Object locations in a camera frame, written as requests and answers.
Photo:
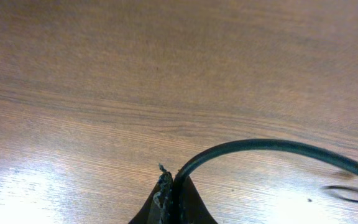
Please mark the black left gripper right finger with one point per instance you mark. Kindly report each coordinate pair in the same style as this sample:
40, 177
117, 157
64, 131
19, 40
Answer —
188, 207

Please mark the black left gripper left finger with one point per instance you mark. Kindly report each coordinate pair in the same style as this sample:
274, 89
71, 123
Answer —
156, 209

